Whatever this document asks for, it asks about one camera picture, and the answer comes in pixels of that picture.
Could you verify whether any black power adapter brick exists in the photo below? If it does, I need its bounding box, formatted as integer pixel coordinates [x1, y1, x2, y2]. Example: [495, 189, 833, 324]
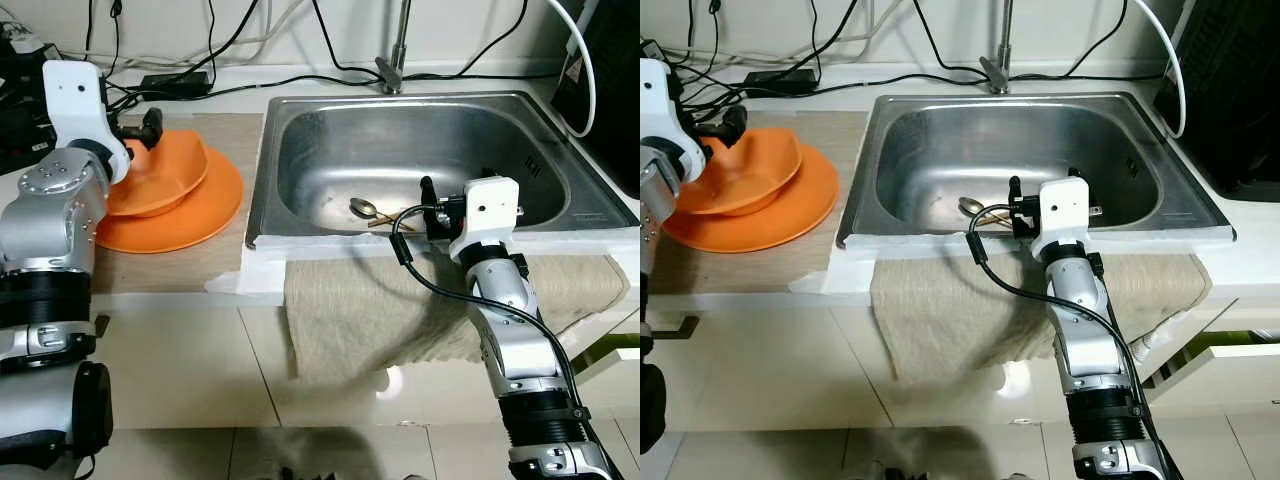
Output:
[742, 70, 816, 98]
[138, 70, 211, 99]

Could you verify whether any stainless steel sink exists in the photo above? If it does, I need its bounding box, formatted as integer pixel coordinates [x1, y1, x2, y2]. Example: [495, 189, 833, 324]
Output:
[245, 92, 641, 251]
[838, 92, 1236, 249]

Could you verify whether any orange plastic bowl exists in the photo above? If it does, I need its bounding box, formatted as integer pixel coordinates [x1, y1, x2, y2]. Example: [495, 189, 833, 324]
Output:
[108, 130, 211, 218]
[700, 128, 804, 216]

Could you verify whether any orange plastic plate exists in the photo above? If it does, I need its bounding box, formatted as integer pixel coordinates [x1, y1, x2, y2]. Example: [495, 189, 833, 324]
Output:
[95, 148, 244, 254]
[662, 143, 839, 253]

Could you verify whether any beige hanging towel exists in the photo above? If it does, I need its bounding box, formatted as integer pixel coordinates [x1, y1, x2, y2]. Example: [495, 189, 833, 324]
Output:
[870, 252, 1213, 386]
[283, 255, 631, 381]

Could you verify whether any steel sink faucet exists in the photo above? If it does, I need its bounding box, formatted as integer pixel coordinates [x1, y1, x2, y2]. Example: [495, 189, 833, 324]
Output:
[375, 0, 413, 96]
[980, 0, 1019, 96]

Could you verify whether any black appliance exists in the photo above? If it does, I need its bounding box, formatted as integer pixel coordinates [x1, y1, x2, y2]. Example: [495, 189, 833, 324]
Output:
[1155, 0, 1280, 201]
[555, 0, 641, 196]

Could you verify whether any black battery charger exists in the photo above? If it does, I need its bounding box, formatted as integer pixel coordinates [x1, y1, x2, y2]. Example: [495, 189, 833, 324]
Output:
[0, 40, 56, 176]

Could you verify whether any beige woven placemat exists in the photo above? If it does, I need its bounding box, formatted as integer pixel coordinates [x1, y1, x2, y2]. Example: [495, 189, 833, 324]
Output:
[650, 110, 881, 296]
[90, 112, 271, 296]

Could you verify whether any open white cabinet drawer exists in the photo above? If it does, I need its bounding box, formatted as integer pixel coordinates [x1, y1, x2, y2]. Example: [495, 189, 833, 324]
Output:
[560, 300, 641, 366]
[1130, 300, 1280, 386]

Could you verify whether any white base cabinet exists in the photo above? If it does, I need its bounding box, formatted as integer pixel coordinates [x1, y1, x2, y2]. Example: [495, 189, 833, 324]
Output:
[650, 290, 1280, 436]
[90, 290, 641, 431]

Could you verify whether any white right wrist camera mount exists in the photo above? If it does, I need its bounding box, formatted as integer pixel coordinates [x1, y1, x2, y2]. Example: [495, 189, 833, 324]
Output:
[1030, 177, 1093, 263]
[447, 177, 521, 263]

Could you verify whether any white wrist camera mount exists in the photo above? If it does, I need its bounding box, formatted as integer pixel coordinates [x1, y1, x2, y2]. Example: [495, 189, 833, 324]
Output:
[640, 58, 706, 181]
[1030, 177, 1093, 263]
[447, 177, 521, 263]
[42, 60, 131, 186]

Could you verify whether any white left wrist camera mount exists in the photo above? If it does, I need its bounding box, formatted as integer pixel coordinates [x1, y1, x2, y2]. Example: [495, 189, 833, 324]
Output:
[42, 60, 131, 186]
[640, 58, 706, 181]

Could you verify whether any white hose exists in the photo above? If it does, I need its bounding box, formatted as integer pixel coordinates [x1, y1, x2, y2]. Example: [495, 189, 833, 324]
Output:
[1135, 0, 1189, 139]
[545, 0, 598, 139]

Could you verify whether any black cable with clear marker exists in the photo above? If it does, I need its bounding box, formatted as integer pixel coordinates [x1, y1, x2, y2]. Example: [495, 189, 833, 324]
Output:
[812, 66, 1161, 99]

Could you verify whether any thick black cable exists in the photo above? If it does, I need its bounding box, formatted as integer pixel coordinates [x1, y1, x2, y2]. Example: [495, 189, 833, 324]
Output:
[910, 0, 985, 79]
[310, 0, 381, 81]

